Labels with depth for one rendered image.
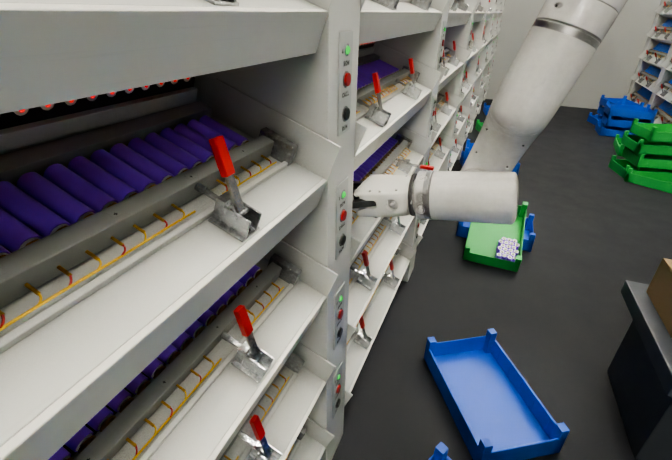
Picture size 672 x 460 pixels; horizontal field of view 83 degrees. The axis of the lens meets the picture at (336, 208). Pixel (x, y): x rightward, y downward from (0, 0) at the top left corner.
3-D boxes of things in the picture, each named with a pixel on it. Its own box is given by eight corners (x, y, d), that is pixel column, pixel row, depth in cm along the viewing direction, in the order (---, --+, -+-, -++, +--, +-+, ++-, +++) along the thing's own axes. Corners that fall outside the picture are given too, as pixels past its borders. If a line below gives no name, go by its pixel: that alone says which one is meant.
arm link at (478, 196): (439, 166, 69) (428, 175, 61) (520, 167, 63) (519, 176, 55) (439, 211, 71) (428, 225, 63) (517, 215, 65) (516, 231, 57)
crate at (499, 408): (560, 452, 85) (570, 430, 81) (477, 469, 81) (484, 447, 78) (488, 348, 111) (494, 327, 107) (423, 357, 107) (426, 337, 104)
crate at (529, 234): (529, 229, 172) (534, 213, 168) (530, 252, 156) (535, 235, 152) (461, 215, 183) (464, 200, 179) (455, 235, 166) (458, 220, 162)
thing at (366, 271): (410, 221, 126) (430, 189, 119) (339, 355, 77) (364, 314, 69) (358, 192, 130) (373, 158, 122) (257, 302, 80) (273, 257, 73)
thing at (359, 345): (404, 268, 135) (422, 241, 128) (337, 415, 86) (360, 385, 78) (355, 239, 139) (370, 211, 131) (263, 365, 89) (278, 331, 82)
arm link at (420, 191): (428, 229, 63) (410, 227, 65) (438, 207, 71) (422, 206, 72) (426, 182, 60) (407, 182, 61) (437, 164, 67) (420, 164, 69)
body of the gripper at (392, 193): (415, 227, 64) (353, 222, 69) (428, 202, 72) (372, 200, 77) (412, 185, 61) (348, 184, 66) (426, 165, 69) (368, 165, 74)
